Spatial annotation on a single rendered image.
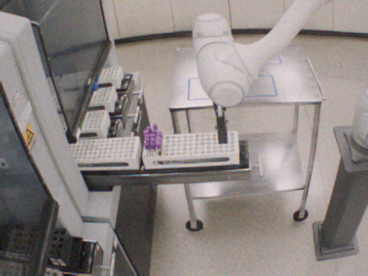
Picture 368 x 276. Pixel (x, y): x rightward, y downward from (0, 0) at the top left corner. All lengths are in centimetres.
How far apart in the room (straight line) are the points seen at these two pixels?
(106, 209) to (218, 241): 87
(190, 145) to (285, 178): 77
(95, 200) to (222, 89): 69
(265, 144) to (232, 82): 128
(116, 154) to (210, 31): 55
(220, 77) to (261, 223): 137
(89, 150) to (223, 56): 65
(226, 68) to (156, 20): 276
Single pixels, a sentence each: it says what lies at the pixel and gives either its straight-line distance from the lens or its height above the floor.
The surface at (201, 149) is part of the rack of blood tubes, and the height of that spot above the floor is 85.
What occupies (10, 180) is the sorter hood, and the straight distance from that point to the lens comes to 88.
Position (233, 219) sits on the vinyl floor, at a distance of 217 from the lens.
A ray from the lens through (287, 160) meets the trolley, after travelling 206.
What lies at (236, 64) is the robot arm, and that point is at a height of 127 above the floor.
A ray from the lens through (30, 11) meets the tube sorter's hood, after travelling 114.
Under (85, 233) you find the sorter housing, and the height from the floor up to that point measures 73.
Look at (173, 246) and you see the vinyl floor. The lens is 210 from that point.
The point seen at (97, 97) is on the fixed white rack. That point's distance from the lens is 161.
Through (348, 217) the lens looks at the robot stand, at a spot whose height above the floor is 33.
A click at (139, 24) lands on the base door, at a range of 366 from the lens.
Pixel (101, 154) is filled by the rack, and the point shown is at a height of 86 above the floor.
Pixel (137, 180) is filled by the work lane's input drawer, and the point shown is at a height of 78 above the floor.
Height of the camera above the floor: 176
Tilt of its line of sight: 42 degrees down
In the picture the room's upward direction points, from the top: 9 degrees counter-clockwise
